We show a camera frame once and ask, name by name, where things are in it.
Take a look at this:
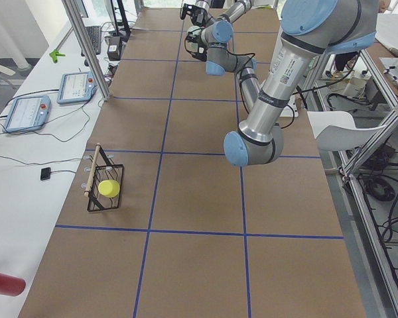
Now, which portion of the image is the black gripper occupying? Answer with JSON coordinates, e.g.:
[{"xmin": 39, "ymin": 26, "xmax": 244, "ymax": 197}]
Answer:
[
  {"xmin": 184, "ymin": 26, "xmax": 207, "ymax": 62},
  {"xmin": 180, "ymin": 3, "xmax": 208, "ymax": 25}
]

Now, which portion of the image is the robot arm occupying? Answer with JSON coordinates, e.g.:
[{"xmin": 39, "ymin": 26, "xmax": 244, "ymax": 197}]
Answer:
[
  {"xmin": 180, "ymin": 1, "xmax": 259, "ymax": 112},
  {"xmin": 180, "ymin": 0, "xmax": 379, "ymax": 167}
]

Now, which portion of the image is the yellow plastic cup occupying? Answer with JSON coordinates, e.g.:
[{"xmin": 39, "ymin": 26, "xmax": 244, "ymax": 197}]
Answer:
[{"xmin": 98, "ymin": 180, "xmax": 121, "ymax": 198}]

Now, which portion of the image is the black monitor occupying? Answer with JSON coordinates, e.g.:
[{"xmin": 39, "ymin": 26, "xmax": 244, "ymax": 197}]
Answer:
[{"xmin": 105, "ymin": 0, "xmax": 131, "ymax": 42}]

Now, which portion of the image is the small black computer box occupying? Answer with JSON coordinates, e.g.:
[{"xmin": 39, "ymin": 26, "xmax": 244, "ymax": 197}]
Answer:
[{"xmin": 107, "ymin": 36, "xmax": 122, "ymax": 61}]

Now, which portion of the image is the black keyboard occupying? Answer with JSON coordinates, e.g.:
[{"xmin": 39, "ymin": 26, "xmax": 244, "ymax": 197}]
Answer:
[{"xmin": 85, "ymin": 26, "xmax": 101, "ymax": 55}]

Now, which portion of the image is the blue teach pendant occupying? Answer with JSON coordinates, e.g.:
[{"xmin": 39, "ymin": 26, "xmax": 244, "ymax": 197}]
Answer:
[
  {"xmin": 2, "ymin": 95, "xmax": 51, "ymax": 133},
  {"xmin": 56, "ymin": 72, "xmax": 97, "ymax": 105}
]

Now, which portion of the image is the green clamp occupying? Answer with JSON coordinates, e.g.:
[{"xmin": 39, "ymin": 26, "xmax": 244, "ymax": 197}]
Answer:
[{"xmin": 49, "ymin": 49, "xmax": 65, "ymax": 64}]

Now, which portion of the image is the white plastic chair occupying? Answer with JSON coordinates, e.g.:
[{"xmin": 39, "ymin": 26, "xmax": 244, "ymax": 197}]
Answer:
[{"xmin": 307, "ymin": 111, "xmax": 387, "ymax": 151}]

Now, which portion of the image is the small black device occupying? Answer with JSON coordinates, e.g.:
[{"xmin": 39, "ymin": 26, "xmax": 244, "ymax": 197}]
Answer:
[{"xmin": 40, "ymin": 167, "xmax": 52, "ymax": 181}]

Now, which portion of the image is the red water bottle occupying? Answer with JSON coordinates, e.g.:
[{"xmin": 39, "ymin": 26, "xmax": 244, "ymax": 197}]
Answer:
[{"xmin": 0, "ymin": 273, "xmax": 26, "ymax": 296}]

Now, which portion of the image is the aluminium frame post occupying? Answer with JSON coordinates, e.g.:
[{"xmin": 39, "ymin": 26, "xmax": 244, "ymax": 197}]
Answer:
[{"xmin": 62, "ymin": 0, "xmax": 111, "ymax": 101}]

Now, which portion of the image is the wooden rack handle dowel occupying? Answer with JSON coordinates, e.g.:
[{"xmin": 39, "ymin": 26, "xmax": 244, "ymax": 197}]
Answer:
[{"xmin": 84, "ymin": 143, "xmax": 101, "ymax": 197}]

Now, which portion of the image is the black wire cup rack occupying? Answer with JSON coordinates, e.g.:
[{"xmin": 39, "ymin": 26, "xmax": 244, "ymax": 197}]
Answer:
[{"xmin": 82, "ymin": 144, "xmax": 125, "ymax": 213}]

